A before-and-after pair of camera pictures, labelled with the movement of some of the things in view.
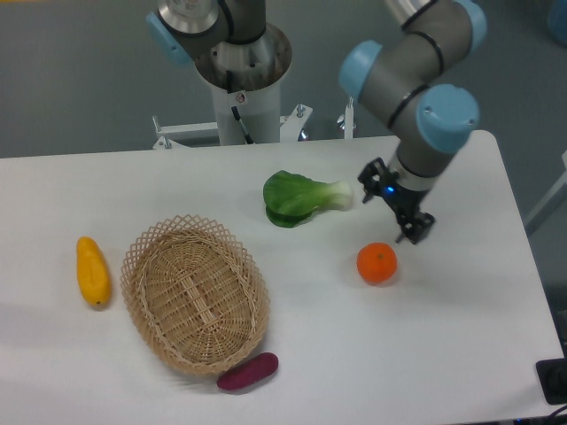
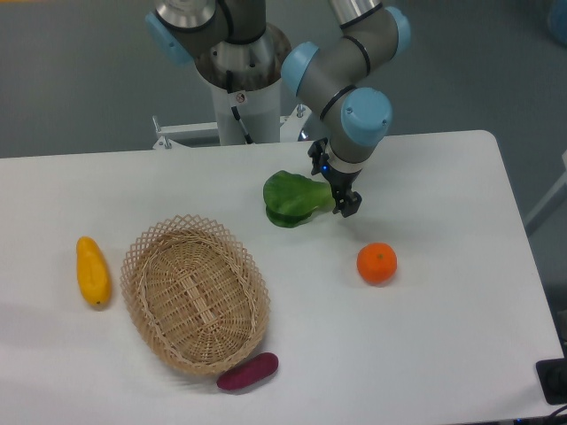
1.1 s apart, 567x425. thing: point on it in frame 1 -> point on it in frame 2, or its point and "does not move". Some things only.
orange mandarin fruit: (376, 263) does not move
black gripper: (415, 225) -> (346, 201)
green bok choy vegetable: (290, 199) does not move
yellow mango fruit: (93, 271) does not move
